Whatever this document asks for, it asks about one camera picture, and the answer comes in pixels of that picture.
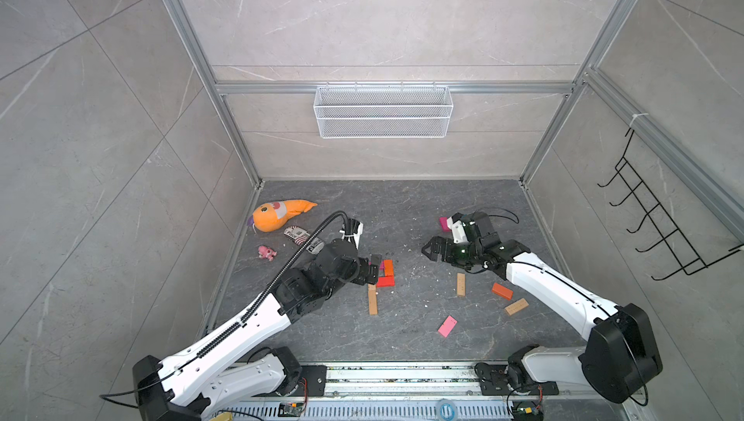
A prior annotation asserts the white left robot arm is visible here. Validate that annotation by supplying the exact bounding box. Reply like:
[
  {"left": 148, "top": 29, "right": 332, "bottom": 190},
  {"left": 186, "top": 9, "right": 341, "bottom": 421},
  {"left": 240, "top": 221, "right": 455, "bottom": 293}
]
[{"left": 129, "top": 211, "right": 382, "bottom": 420}]

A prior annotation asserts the small printed packet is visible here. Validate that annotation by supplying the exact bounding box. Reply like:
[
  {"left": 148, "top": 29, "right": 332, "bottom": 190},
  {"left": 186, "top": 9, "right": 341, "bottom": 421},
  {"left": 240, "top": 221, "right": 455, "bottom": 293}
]
[{"left": 284, "top": 227, "right": 325, "bottom": 256}]

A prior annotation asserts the aluminium rail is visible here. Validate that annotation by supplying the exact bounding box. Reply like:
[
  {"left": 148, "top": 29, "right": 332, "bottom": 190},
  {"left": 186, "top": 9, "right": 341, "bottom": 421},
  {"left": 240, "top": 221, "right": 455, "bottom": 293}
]
[{"left": 156, "top": 361, "right": 646, "bottom": 405}]

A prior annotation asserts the white wire basket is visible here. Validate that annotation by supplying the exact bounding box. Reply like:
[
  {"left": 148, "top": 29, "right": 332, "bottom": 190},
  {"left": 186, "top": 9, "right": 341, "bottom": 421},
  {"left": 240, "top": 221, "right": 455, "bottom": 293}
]
[{"left": 313, "top": 85, "right": 455, "bottom": 139}]

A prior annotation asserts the red block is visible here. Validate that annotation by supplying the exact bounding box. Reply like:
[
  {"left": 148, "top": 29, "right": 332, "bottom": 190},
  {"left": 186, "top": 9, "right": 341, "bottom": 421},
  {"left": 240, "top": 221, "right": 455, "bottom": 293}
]
[{"left": 376, "top": 276, "right": 395, "bottom": 289}]

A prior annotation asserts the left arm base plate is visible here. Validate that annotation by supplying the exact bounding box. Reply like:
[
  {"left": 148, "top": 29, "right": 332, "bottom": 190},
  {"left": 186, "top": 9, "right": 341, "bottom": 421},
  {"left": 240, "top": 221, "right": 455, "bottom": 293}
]
[{"left": 278, "top": 365, "right": 329, "bottom": 398}]

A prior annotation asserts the dark orange block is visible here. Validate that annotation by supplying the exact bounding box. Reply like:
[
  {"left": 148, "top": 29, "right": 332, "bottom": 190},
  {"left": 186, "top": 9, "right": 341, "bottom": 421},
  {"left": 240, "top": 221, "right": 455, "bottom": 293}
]
[{"left": 491, "top": 284, "right": 513, "bottom": 300}]

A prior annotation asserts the small pink toy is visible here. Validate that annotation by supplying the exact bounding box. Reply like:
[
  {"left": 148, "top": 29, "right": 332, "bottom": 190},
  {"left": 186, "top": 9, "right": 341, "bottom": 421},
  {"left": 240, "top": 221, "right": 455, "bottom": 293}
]
[{"left": 258, "top": 246, "right": 277, "bottom": 261}]

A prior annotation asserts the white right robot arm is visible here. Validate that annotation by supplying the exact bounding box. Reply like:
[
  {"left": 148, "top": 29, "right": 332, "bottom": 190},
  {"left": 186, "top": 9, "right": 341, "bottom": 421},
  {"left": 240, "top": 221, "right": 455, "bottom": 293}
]
[{"left": 422, "top": 211, "right": 664, "bottom": 404}]

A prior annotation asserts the pink block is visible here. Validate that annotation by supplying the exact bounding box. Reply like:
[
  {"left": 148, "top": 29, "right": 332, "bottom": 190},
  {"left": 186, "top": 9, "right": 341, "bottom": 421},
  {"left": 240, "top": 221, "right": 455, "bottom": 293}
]
[{"left": 438, "top": 316, "right": 457, "bottom": 338}]

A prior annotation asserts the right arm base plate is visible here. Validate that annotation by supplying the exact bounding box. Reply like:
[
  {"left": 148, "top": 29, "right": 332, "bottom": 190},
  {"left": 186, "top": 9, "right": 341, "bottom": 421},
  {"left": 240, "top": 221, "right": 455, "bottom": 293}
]
[{"left": 474, "top": 362, "right": 559, "bottom": 396}]

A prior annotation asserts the orange plush toy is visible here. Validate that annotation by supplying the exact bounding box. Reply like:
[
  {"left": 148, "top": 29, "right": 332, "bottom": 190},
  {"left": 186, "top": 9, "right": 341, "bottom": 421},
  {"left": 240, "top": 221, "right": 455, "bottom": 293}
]
[{"left": 248, "top": 199, "right": 317, "bottom": 232}]

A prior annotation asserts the wooden block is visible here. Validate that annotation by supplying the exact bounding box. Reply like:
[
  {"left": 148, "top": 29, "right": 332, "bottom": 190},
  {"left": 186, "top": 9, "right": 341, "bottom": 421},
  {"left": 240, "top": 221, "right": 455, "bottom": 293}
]
[
  {"left": 367, "top": 285, "right": 379, "bottom": 316},
  {"left": 456, "top": 273, "right": 466, "bottom": 297},
  {"left": 505, "top": 298, "right": 529, "bottom": 316}
]

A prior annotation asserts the black wire hook rack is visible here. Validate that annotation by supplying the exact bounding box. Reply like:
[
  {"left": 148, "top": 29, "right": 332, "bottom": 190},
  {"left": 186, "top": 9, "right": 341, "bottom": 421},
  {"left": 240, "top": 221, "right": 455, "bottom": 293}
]
[{"left": 596, "top": 130, "right": 743, "bottom": 282}]

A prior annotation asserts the magenta block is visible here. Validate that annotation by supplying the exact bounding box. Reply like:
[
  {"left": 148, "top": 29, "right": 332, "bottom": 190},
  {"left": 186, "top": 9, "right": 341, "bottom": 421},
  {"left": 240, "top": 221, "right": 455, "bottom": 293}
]
[{"left": 439, "top": 217, "right": 451, "bottom": 232}]

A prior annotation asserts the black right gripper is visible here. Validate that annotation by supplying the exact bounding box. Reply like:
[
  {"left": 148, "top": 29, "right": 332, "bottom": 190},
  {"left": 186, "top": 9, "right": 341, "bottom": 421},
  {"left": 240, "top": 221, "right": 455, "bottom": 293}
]
[{"left": 422, "top": 237, "right": 482, "bottom": 268}]

